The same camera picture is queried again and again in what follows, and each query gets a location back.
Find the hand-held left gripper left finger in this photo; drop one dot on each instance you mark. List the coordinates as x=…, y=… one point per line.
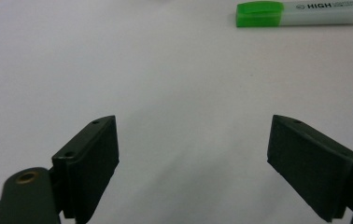
x=87, y=165

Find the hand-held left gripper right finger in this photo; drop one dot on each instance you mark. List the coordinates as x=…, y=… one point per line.
x=308, y=165

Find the green highlighter pen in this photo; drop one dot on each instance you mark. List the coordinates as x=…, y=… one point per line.
x=289, y=14

